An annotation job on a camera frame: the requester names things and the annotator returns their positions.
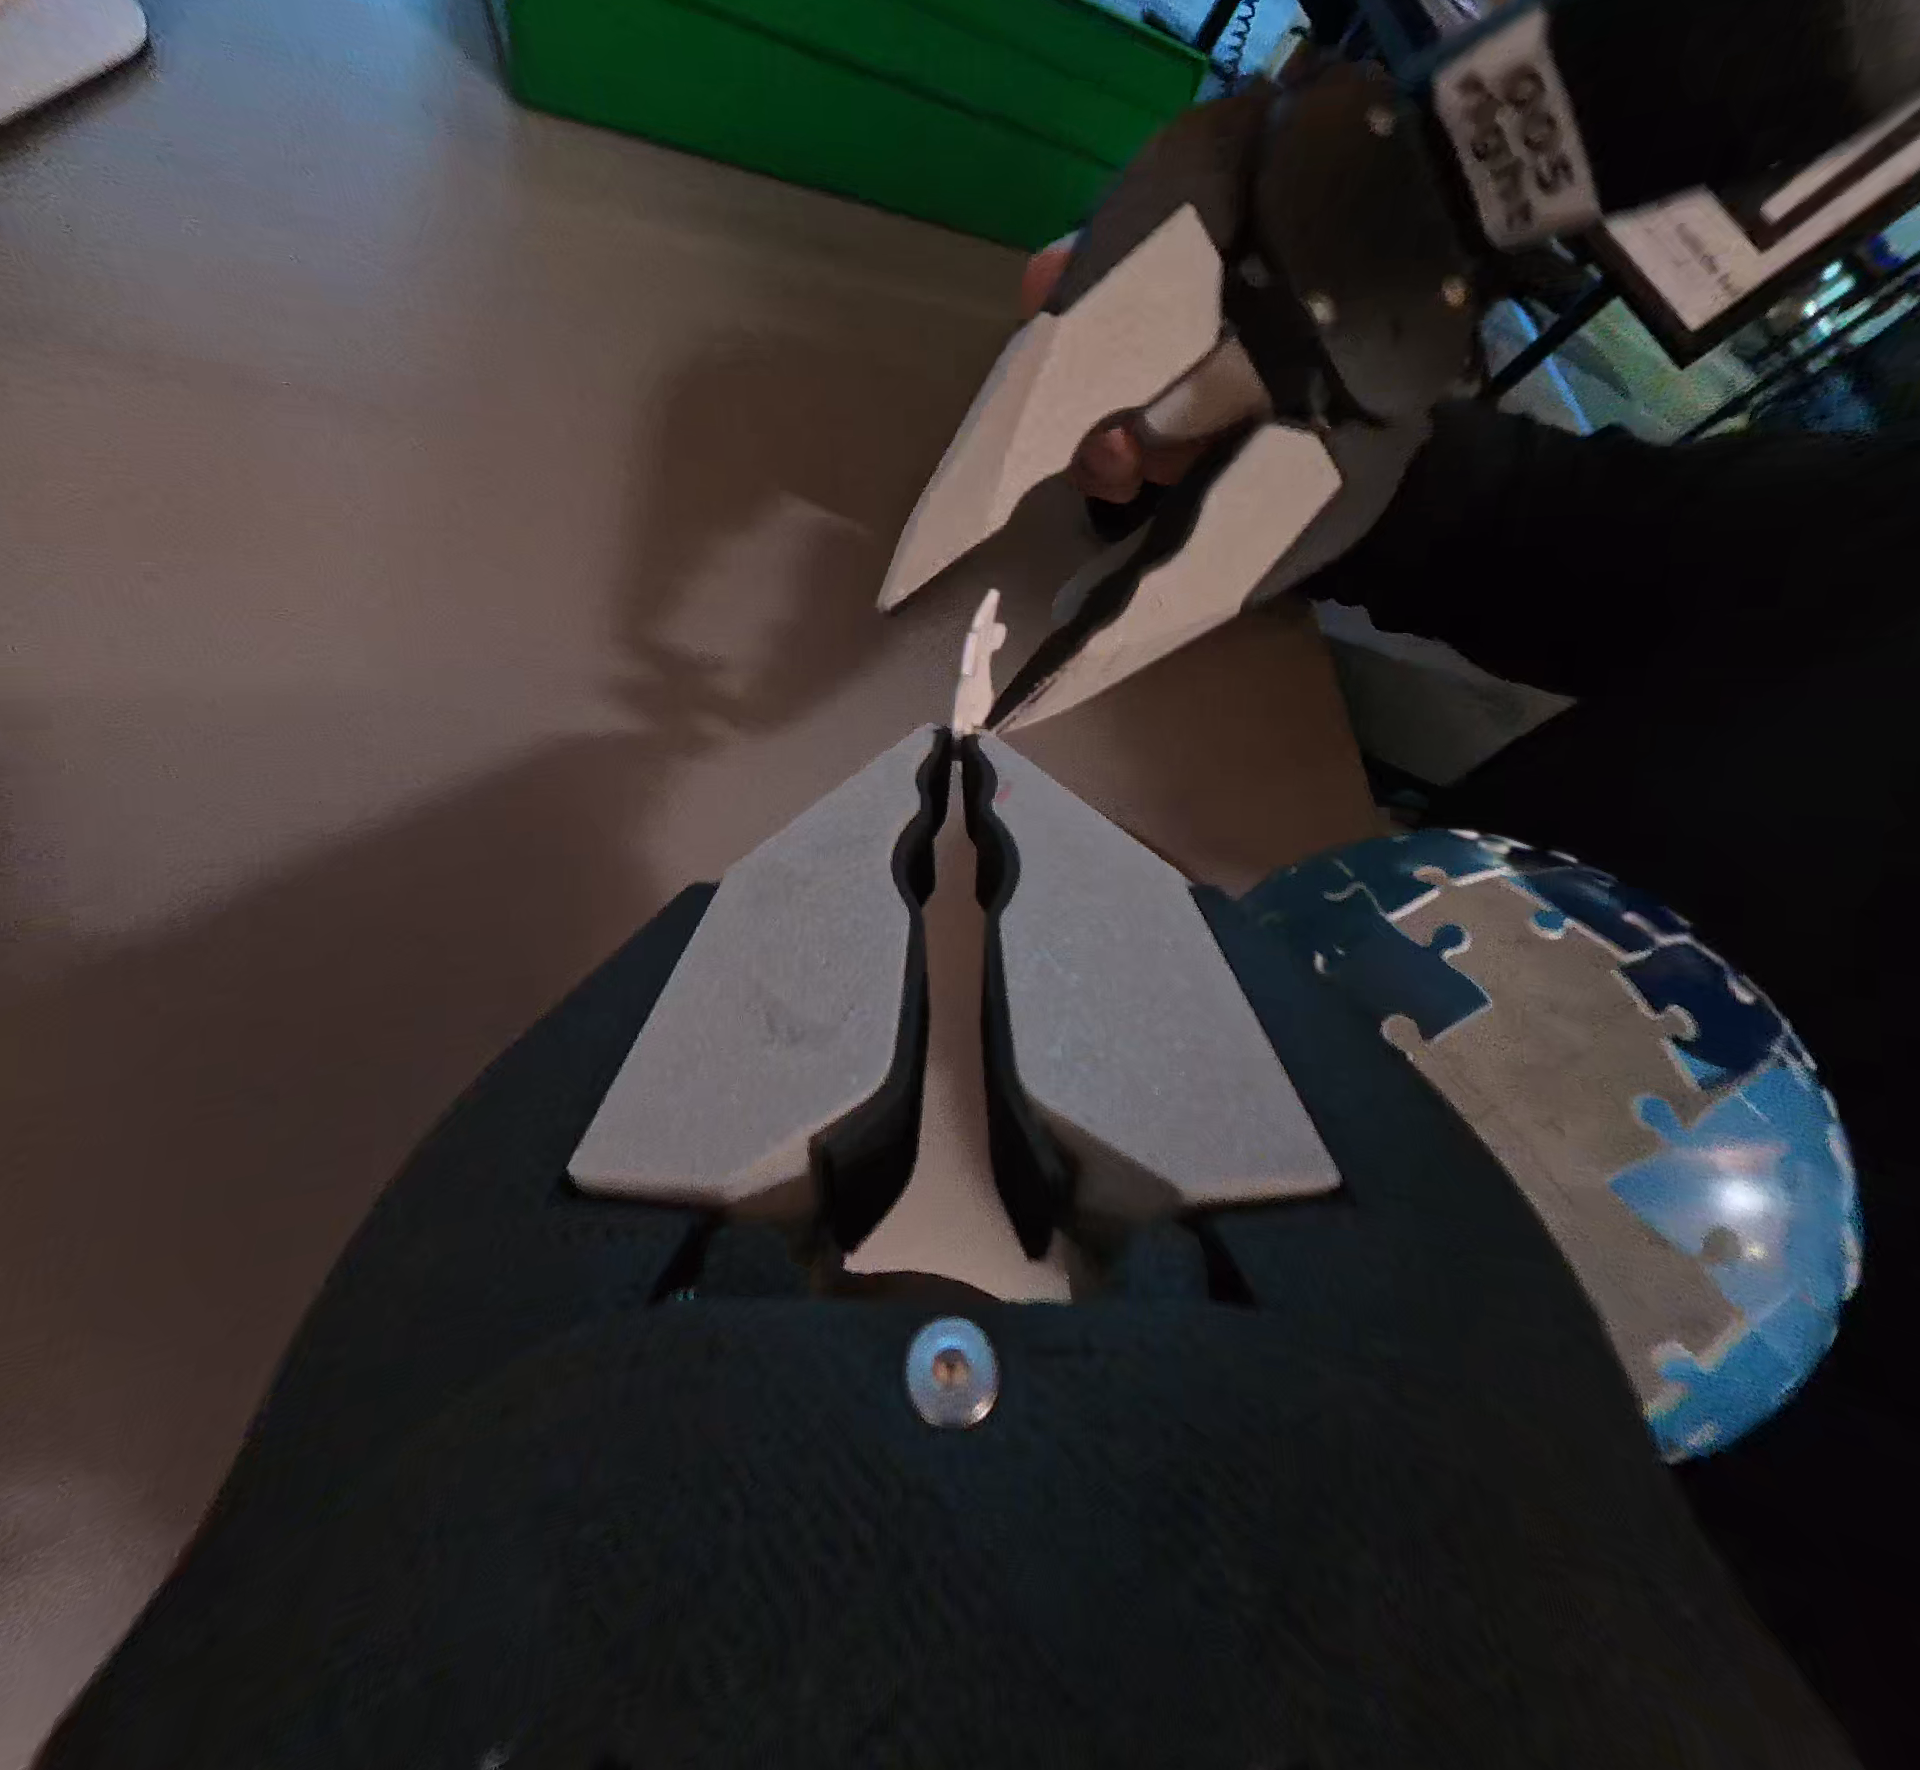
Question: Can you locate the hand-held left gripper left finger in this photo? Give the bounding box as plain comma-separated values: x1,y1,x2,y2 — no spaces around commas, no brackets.
564,723,962,1255

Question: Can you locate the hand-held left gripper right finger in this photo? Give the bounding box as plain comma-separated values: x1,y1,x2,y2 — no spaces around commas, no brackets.
958,734,1344,1262

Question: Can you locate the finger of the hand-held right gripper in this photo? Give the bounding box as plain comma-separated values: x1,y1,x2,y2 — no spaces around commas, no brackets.
986,420,1348,736
875,202,1236,618

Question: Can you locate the white jigsaw piece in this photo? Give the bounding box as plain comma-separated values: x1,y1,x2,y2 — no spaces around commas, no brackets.
952,587,1007,736

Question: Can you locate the blue puzzle ball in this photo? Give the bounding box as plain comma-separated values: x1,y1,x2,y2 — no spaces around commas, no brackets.
1246,827,1866,1464

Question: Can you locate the person's right hand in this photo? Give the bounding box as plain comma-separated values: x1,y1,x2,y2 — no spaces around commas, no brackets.
1019,232,1202,544

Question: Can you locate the green plastic bin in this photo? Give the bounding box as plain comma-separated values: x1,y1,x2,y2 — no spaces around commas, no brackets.
492,0,1211,250

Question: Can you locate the person's dark clothing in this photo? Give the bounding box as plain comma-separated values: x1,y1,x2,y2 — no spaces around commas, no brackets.
1410,689,1920,1770

